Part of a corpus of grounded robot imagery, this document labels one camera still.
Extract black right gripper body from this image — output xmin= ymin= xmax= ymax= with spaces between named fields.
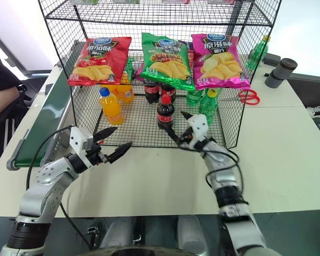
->
xmin=177 ymin=127 xmax=194 ymax=146

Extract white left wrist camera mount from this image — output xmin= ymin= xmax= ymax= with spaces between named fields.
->
xmin=68 ymin=126 xmax=94 ymax=156

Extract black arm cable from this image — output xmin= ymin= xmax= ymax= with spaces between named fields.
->
xmin=26 ymin=125 xmax=93 ymax=251
xmin=199 ymin=137 xmax=250 ymax=206

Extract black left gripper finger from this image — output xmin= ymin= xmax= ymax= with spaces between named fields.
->
xmin=106 ymin=141 xmax=133 ymax=164
xmin=93 ymin=126 xmax=118 ymax=142

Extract green potato chips bag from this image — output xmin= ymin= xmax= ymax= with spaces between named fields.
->
xmin=139 ymin=32 xmax=196 ymax=93

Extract black flat device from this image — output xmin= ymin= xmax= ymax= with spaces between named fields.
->
xmin=261 ymin=52 xmax=283 ymax=67

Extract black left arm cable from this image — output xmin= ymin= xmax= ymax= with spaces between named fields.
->
xmin=26 ymin=125 xmax=93 ymax=251

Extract cola bottle red label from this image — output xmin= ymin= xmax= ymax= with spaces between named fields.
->
xmin=144 ymin=79 xmax=161 ymax=105
xmin=161 ymin=83 xmax=177 ymax=104

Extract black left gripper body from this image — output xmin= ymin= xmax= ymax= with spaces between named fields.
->
xmin=83 ymin=143 xmax=109 ymax=168

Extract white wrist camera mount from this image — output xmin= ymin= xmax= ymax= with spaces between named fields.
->
xmin=68 ymin=126 xmax=94 ymax=156
xmin=186 ymin=114 xmax=210 ymax=148

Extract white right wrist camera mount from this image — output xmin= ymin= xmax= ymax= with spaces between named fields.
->
xmin=186 ymin=114 xmax=210 ymax=148

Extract red potato chips bag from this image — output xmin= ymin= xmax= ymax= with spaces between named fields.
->
xmin=67 ymin=36 xmax=132 ymax=86

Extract black wire mesh rack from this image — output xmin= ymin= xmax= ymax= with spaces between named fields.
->
xmin=37 ymin=0 xmax=283 ymax=149

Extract grey rounded robot leg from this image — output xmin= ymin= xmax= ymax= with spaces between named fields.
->
xmin=99 ymin=217 xmax=136 ymax=250
xmin=175 ymin=215 xmax=206 ymax=253

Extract orange soda bottle blue cap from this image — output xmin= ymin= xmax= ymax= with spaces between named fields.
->
xmin=99 ymin=87 xmax=124 ymax=125

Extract green conveyor belt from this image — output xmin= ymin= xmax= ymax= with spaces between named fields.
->
xmin=6 ymin=39 xmax=82 ymax=170

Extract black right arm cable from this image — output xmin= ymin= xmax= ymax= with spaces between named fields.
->
xmin=199 ymin=137 xmax=250 ymax=206

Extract magenta potato chips bag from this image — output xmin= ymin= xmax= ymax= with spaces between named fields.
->
xmin=191 ymin=33 xmax=251 ymax=91

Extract green plastic soda bottle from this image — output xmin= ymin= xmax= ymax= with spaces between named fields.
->
xmin=124 ymin=57 xmax=136 ymax=81
xmin=246 ymin=35 xmax=271 ymax=70
xmin=186 ymin=90 xmax=203 ymax=107
xmin=198 ymin=88 xmax=221 ymax=125

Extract red handled scissors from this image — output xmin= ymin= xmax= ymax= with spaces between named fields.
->
xmin=220 ymin=89 xmax=261 ymax=105

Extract cola bottle red cap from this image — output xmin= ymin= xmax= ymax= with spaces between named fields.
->
xmin=156 ymin=94 xmax=175 ymax=131

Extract person's black clothing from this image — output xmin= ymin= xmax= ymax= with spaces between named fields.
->
xmin=0 ymin=49 xmax=30 ymax=167

